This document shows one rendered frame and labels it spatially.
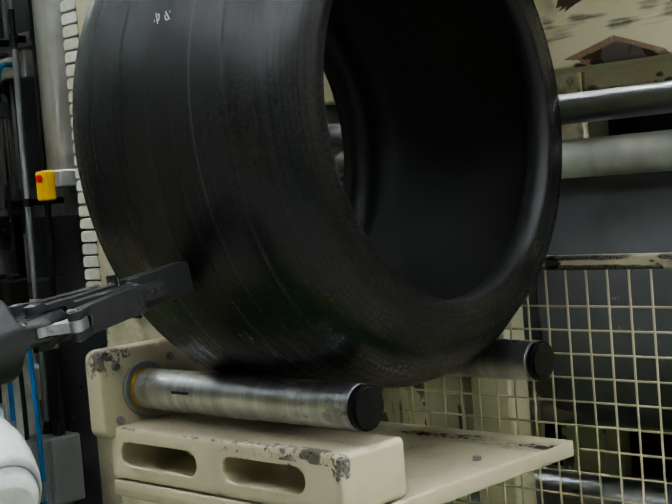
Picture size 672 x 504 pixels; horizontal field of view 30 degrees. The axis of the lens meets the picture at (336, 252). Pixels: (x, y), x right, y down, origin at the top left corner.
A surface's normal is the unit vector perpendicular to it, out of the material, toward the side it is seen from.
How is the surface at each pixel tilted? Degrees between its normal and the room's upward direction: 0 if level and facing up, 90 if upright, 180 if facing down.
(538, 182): 65
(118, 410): 90
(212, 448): 90
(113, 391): 90
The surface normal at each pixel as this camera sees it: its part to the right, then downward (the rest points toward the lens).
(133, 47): -0.64, -0.19
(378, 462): 0.71, -0.02
